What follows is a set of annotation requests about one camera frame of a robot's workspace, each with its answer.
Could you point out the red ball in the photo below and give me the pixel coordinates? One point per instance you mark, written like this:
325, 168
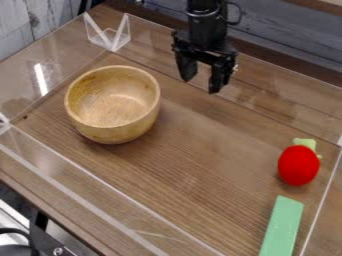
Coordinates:
299, 162

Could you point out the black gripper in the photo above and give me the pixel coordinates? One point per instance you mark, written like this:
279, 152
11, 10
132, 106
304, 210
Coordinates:
203, 44

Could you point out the green tape strip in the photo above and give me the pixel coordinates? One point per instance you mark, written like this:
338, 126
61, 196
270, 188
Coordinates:
282, 228

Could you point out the clear acrylic corner bracket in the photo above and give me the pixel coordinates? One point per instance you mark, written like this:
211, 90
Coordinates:
108, 38

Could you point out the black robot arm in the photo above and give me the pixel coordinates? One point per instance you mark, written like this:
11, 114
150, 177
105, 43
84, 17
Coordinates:
234, 12

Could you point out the clear acrylic tray walls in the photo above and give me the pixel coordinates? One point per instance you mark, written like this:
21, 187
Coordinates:
187, 191

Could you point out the wooden bowl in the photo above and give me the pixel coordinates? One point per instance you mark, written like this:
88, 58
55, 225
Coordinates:
112, 103

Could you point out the black metal bracket with screw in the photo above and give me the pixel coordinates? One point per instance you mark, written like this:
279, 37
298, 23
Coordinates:
45, 244

